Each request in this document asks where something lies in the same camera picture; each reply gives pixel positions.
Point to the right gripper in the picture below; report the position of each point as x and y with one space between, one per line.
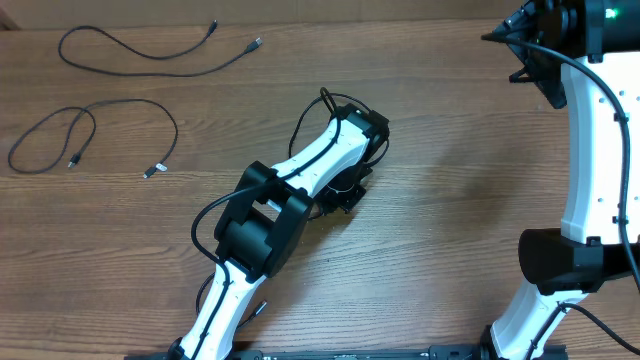
552 83

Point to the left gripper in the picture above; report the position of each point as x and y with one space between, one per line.
329 202

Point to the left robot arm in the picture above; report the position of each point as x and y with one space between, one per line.
265 216

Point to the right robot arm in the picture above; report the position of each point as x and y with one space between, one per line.
583 56

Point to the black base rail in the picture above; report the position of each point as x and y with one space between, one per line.
435 352

